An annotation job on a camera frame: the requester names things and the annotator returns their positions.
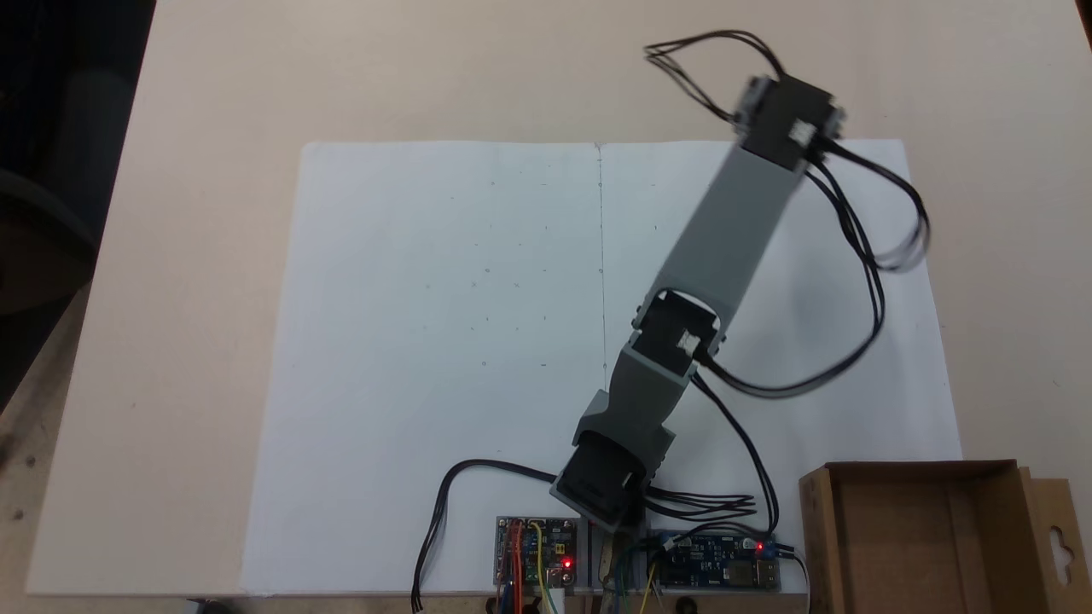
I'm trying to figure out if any blue circuit board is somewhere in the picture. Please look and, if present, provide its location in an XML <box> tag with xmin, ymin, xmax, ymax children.
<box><xmin>650</xmin><ymin>530</ymin><xmax>781</xmax><ymax>591</ymax></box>

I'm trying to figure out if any circuit board with coloured wires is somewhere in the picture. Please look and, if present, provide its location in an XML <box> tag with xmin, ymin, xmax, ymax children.
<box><xmin>495</xmin><ymin>516</ymin><xmax>578</xmax><ymax>589</ymax></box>

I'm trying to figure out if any white paper sheet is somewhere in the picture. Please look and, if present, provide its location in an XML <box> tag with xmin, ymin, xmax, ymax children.
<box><xmin>241</xmin><ymin>139</ymin><xmax>965</xmax><ymax>598</ymax></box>

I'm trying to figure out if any black cable bundle at base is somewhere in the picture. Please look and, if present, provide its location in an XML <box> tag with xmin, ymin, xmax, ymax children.
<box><xmin>644</xmin><ymin>488</ymin><xmax>758</xmax><ymax>521</ymax></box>

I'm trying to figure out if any black cable to blue board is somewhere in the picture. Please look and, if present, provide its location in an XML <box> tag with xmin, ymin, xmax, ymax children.
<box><xmin>693</xmin><ymin>375</ymin><xmax>779</xmax><ymax>538</ymax></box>

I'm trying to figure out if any long black power cable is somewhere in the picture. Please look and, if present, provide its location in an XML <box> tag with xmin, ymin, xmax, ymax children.
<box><xmin>412</xmin><ymin>459</ymin><xmax>562</xmax><ymax>611</ymax></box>

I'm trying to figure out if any brown cardboard box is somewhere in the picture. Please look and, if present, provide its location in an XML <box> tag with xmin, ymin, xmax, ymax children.
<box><xmin>798</xmin><ymin>459</ymin><xmax>1084</xmax><ymax>614</ymax></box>

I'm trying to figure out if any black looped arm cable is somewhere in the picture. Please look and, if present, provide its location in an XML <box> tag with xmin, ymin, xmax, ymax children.
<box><xmin>695</xmin><ymin>141</ymin><xmax>932</xmax><ymax>402</ymax></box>

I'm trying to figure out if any yellow wire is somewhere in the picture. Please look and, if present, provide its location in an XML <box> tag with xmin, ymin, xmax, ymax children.
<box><xmin>529</xmin><ymin>522</ymin><xmax>561</xmax><ymax>614</ymax></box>

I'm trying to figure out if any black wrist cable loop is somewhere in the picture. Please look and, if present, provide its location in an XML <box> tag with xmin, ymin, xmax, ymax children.
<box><xmin>644</xmin><ymin>30</ymin><xmax>786</xmax><ymax>125</ymax></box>

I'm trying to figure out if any orange wire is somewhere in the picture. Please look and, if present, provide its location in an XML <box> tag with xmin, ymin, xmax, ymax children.
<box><xmin>508</xmin><ymin>520</ymin><xmax>524</xmax><ymax>614</ymax></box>

